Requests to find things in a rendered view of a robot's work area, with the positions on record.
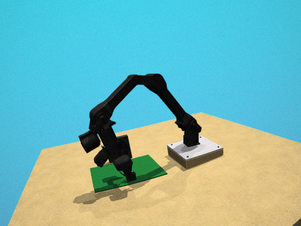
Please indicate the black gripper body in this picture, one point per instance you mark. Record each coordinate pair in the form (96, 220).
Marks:
(115, 150)

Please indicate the green circuit board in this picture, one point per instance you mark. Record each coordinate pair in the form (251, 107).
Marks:
(107, 177)

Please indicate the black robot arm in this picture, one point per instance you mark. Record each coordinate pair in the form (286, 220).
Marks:
(100, 123)

